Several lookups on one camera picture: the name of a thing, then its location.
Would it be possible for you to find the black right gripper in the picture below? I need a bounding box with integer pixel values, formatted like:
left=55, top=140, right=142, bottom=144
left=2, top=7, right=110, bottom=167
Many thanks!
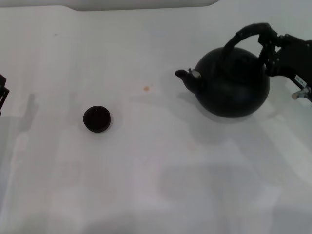
left=257, top=23, right=312, bottom=88

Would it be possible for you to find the black round teapot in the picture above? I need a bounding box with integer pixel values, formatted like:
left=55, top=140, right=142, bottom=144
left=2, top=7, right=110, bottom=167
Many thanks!
left=175, top=22, right=271, bottom=119

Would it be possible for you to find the small dark teacup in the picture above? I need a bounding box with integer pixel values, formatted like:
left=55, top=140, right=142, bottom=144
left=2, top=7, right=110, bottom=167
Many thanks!
left=82, top=105, right=112, bottom=134

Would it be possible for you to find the white rounded panel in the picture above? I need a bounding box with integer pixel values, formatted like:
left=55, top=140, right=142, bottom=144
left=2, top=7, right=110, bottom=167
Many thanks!
left=69, top=0, right=220, bottom=12

